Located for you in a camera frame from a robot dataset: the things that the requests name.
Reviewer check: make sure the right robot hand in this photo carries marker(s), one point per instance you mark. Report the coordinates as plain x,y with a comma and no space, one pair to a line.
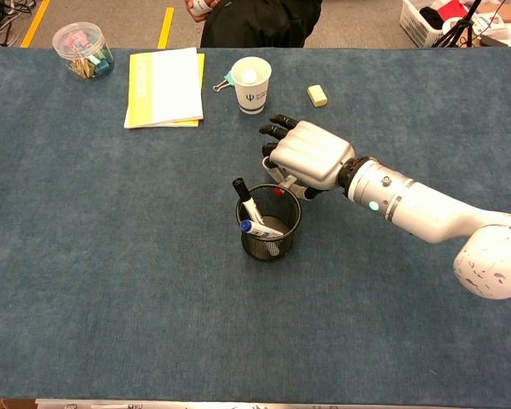
311,153

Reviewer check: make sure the red cap whiteboard marker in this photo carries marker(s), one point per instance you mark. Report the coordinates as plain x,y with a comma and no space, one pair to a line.
277,191

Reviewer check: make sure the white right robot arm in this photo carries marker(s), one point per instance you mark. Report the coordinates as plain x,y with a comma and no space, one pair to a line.
430,213

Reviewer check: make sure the black cap whiteboard marker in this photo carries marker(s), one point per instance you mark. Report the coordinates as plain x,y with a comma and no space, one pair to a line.
240,187

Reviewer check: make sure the blue cap whiteboard marker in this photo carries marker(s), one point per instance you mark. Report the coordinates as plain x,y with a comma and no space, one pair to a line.
260,230

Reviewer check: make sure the black mesh pen holder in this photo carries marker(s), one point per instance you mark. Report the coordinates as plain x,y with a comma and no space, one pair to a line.
264,251

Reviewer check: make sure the pale yellow eraser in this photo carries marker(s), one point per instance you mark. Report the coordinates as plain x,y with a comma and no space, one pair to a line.
317,95

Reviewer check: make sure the white paper cup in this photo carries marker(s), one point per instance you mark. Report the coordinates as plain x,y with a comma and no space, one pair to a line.
251,100

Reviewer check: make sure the teal binder clip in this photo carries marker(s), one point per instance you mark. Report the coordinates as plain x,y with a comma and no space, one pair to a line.
228,78

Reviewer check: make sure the person in black clothes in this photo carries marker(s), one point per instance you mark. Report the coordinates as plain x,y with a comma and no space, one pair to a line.
264,23

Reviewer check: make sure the yellow and white notebook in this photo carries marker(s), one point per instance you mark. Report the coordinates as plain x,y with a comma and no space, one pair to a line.
170,89

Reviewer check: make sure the white plastic basket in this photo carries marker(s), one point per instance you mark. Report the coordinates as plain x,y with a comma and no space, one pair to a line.
413,21

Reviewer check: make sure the black tripod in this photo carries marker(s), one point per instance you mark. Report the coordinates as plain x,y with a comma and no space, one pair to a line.
457,27

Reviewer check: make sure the red cloth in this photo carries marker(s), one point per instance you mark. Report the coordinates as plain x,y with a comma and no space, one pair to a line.
451,8

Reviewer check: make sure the white printed bag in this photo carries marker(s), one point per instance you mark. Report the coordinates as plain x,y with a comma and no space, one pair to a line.
489,23

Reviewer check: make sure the blue felt table cover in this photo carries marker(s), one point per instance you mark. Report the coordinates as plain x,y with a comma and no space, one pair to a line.
110,277

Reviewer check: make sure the clear plastic jar of clips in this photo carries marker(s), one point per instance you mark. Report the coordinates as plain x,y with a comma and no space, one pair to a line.
83,51

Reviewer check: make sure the brown cardboard box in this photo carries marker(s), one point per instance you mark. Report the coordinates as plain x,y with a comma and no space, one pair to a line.
4,404

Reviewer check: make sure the metal table edge rail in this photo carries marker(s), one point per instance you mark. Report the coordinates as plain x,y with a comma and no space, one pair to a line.
238,404

